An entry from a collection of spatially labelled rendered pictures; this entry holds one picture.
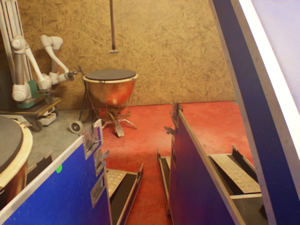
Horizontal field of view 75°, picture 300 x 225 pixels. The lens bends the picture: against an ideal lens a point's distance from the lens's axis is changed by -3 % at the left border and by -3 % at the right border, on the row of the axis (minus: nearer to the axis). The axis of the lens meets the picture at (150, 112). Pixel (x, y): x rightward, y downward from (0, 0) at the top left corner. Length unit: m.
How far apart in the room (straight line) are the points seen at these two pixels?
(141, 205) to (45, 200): 1.21
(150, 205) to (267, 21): 1.61
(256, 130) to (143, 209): 1.49
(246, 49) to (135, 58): 3.23
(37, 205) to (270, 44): 0.69
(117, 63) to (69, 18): 1.00
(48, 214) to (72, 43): 3.13
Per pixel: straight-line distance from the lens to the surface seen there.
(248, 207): 1.72
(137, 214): 1.77
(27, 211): 0.68
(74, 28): 3.62
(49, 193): 0.73
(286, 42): 0.46
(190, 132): 0.84
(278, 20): 0.50
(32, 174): 2.29
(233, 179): 1.99
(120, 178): 2.01
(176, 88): 3.87
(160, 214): 1.78
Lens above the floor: 1.34
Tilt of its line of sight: 22 degrees down
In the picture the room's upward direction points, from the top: straight up
